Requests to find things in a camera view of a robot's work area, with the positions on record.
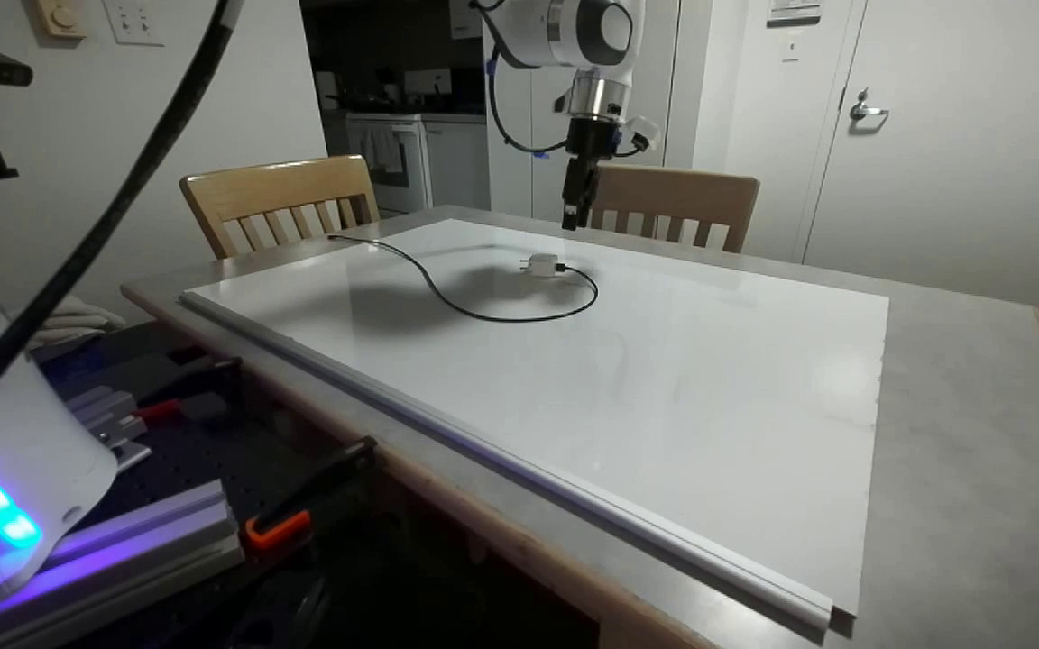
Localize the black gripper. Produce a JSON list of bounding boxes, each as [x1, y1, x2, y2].
[[557, 116, 613, 234]]

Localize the black charger cable white plug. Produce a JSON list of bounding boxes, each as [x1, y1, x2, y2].
[[328, 228, 607, 330]]

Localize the wooden slat-back chair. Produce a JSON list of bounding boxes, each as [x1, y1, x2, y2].
[[178, 151, 384, 264], [560, 162, 765, 255]]

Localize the white kitchen appliance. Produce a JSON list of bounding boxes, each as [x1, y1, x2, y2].
[[342, 113, 434, 222]]

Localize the crumpled beige cloth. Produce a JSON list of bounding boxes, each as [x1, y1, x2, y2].
[[7, 293, 135, 359]]

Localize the beige round thermostat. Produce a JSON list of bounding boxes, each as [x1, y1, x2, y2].
[[22, 0, 93, 52]]

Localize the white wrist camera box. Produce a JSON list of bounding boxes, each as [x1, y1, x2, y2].
[[611, 107, 663, 159]]

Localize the white door with black handle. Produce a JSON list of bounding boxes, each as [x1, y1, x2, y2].
[[530, 0, 681, 228]]

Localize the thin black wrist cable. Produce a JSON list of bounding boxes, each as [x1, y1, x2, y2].
[[481, 44, 572, 159]]

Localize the white whiteboard with metal rail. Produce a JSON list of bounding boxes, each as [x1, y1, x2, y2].
[[178, 213, 893, 641]]

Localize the wall sign plate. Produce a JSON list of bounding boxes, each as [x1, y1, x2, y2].
[[765, 0, 827, 29]]

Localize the silver lever door handle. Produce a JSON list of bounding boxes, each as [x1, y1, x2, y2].
[[843, 86, 893, 139]]

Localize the white door with lever handle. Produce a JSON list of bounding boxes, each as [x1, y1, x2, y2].
[[801, 0, 1039, 312]]

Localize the orange-handled bar clamp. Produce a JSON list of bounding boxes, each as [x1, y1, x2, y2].
[[237, 433, 384, 564]]

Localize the red-handled bar clamp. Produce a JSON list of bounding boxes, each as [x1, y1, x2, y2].
[[135, 354, 244, 433]]

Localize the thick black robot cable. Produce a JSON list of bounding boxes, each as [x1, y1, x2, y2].
[[0, 0, 244, 426]]

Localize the silver metal bracket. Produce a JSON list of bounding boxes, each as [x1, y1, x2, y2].
[[63, 384, 155, 481]]

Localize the aluminium extrusion rail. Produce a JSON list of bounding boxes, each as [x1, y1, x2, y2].
[[0, 475, 244, 649]]

